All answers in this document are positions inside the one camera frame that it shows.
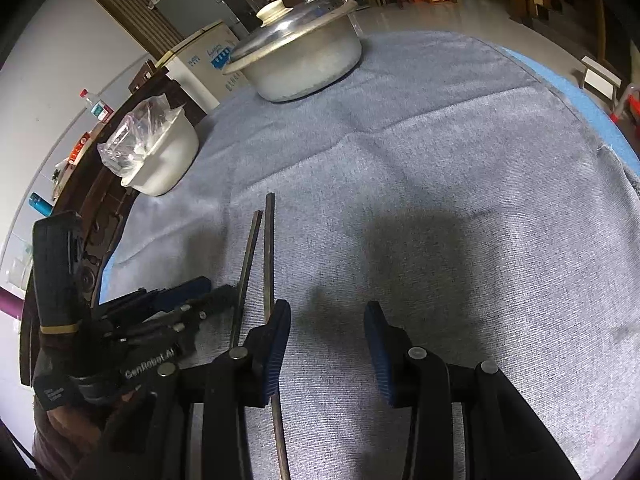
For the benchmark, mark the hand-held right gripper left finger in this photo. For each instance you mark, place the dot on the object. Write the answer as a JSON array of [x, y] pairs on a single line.
[[276, 355]]

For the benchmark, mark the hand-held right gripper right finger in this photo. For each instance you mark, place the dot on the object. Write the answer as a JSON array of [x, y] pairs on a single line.
[[381, 355]]

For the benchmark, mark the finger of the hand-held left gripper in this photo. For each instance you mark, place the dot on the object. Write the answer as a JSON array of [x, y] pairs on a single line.
[[220, 296], [192, 284]]

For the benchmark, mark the dark metal chopstick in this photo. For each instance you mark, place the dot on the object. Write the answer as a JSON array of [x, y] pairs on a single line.
[[269, 260], [247, 275]]

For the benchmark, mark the person's left hand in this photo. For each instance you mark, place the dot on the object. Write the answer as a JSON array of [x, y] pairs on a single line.
[[75, 425]]

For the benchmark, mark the purple panel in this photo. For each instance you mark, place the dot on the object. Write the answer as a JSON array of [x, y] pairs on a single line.
[[11, 302]]

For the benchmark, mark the dark carved wooden chair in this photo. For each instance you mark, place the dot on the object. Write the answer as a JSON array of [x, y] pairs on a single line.
[[100, 230]]

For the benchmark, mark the blue can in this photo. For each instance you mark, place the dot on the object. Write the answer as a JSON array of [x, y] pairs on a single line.
[[40, 203]]

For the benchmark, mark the white bowl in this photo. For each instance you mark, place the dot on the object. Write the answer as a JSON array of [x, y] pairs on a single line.
[[170, 160]]

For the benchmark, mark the red packet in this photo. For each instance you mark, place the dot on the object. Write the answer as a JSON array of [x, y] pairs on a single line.
[[80, 149]]

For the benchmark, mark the grey towel cloth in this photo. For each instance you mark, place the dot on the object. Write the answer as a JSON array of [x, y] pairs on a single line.
[[425, 185]]

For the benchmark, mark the clear bottle with red cap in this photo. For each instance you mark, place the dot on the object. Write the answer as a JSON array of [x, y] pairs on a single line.
[[99, 109]]

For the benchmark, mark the metal pot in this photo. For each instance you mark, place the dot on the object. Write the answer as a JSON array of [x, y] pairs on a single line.
[[305, 72]]

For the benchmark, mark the brown slatted door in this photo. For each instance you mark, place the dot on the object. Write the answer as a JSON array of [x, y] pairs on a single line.
[[130, 15]]

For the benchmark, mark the grey refrigerator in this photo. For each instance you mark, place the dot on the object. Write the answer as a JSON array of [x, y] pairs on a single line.
[[200, 0]]

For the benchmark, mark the blue tablecloth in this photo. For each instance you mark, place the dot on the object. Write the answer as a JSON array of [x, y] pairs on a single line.
[[575, 95]]

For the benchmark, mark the white stool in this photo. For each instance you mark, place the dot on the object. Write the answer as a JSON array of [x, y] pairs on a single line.
[[600, 80]]

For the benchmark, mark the red plastic object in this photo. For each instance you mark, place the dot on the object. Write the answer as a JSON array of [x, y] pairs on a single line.
[[631, 106]]

